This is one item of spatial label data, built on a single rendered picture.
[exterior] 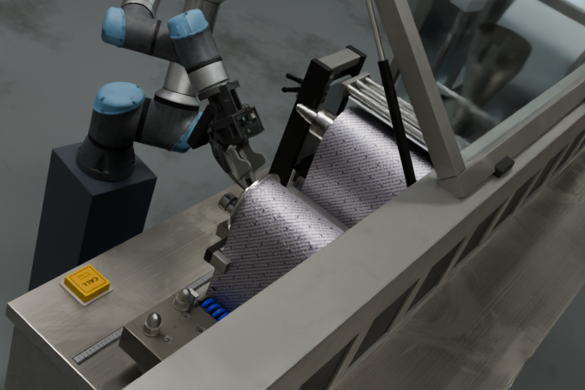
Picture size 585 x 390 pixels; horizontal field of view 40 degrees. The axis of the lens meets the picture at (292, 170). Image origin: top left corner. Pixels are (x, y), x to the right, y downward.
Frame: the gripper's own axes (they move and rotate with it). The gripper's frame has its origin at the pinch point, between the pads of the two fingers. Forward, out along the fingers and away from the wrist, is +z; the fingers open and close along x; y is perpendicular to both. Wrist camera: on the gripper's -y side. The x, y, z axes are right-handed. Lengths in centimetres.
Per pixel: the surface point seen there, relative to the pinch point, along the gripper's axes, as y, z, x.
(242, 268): -2.3, 14.8, -7.7
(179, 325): -13.7, 20.3, -18.5
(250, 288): -2.5, 19.1, -7.7
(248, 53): -200, -43, 245
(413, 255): 59, 9, -38
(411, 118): 25.2, 0.9, 25.9
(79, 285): -38.4, 7.3, -19.9
